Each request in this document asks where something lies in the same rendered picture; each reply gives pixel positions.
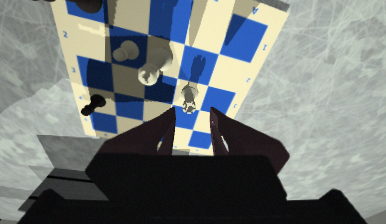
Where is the white chess king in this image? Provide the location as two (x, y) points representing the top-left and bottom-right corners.
(137, 47), (172, 85)

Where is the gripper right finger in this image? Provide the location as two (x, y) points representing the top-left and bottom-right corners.
(209, 107), (290, 175)

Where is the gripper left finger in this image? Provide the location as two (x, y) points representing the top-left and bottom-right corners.
(95, 107), (176, 155)

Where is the blue and cream chessboard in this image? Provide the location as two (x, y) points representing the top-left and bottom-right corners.
(51, 0), (289, 155)

